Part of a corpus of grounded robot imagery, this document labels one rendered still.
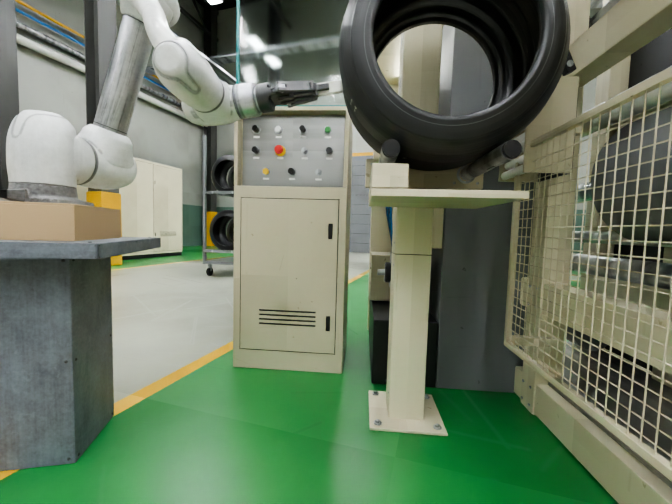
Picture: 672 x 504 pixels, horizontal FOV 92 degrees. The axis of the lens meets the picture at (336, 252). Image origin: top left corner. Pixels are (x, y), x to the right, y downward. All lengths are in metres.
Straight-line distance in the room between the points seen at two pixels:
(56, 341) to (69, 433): 0.27
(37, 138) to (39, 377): 0.67
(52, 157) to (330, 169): 1.02
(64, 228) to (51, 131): 0.30
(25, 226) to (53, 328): 0.29
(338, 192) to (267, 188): 0.34
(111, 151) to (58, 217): 0.35
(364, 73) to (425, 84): 0.44
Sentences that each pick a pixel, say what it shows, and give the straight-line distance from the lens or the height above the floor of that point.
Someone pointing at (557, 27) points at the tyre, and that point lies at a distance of 1.02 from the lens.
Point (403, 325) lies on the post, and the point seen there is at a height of 0.36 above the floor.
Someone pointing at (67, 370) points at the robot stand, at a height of 0.28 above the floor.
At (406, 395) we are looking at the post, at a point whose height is 0.10.
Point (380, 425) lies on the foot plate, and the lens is 1.32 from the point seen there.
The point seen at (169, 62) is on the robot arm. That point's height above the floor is 1.04.
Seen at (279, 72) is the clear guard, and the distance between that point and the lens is 1.77.
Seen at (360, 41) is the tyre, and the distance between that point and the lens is 0.92.
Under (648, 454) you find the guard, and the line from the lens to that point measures 0.88.
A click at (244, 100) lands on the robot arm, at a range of 1.00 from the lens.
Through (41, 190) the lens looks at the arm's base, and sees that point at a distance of 1.26.
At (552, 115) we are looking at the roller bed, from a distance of 1.30.
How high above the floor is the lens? 0.70
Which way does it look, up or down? 4 degrees down
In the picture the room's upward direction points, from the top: 2 degrees clockwise
